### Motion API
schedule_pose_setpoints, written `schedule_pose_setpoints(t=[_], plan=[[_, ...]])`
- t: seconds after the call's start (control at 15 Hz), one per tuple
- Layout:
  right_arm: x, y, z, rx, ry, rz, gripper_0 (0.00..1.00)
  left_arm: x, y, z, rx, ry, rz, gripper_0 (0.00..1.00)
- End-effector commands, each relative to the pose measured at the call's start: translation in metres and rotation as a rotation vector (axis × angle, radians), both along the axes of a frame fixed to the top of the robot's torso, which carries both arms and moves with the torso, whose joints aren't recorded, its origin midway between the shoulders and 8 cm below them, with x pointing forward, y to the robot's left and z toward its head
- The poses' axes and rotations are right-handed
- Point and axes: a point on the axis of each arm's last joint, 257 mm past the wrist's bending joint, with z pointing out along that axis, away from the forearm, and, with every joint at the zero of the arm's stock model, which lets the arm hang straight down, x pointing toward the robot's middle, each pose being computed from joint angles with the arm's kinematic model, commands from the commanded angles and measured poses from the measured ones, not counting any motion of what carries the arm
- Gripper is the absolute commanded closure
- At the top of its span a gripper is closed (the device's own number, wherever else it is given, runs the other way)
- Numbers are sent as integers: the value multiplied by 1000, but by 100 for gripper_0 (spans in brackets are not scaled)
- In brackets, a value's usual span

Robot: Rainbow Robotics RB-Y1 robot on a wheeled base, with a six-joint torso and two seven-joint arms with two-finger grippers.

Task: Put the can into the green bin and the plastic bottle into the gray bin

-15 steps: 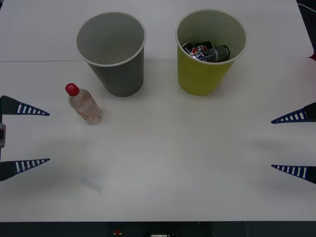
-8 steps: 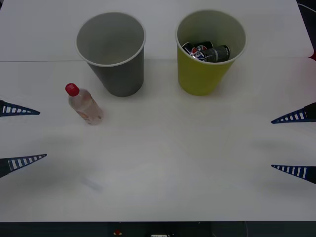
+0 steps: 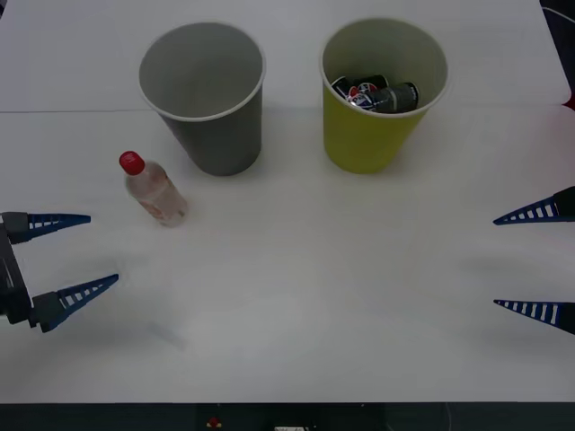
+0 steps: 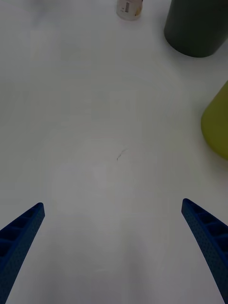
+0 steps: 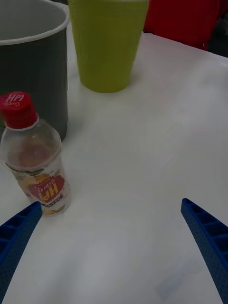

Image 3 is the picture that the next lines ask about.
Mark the yellow-green waste bin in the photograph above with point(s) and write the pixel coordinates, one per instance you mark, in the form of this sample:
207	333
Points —
364	134

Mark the clear bottle with red cap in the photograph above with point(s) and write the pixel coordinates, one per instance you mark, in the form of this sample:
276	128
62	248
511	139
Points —
155	190

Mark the dark grey can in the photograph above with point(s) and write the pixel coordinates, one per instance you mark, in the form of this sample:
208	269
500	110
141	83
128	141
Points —
397	96

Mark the black can red-blue print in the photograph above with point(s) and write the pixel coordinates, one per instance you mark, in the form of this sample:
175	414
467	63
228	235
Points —
359	90

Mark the red round button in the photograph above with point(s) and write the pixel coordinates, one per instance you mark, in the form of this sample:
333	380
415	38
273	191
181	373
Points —
214	422

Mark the grey waste bin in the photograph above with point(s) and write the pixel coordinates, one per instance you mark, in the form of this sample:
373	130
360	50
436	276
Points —
211	112

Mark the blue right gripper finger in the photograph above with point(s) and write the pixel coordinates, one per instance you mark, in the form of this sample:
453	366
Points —
545	211
545	312

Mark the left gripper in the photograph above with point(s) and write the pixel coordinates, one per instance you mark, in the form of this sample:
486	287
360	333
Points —
11	287

